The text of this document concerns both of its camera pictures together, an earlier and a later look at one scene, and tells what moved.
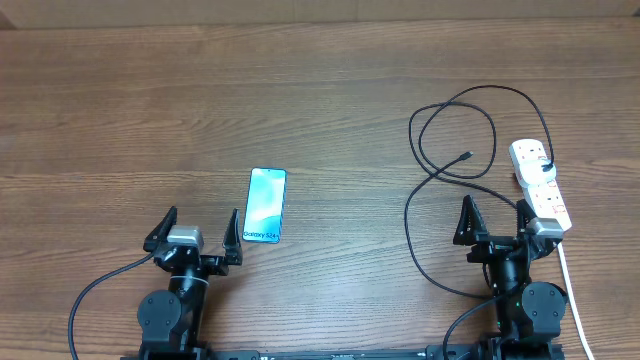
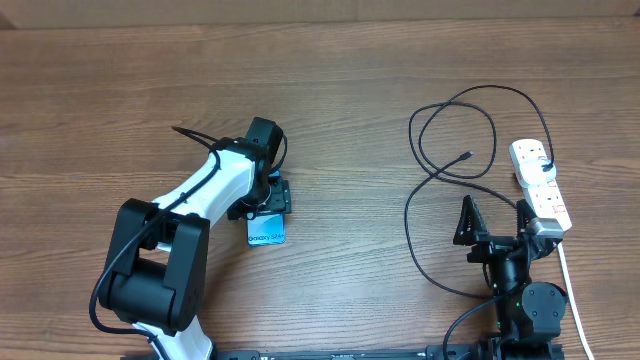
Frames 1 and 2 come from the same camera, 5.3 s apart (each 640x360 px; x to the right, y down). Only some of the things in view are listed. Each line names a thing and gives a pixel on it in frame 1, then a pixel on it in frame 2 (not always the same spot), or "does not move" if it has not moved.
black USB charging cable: (454, 177) does not move
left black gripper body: (210, 264) → (276, 198)
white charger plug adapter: (533, 173) does not move
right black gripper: (467, 234) does not move
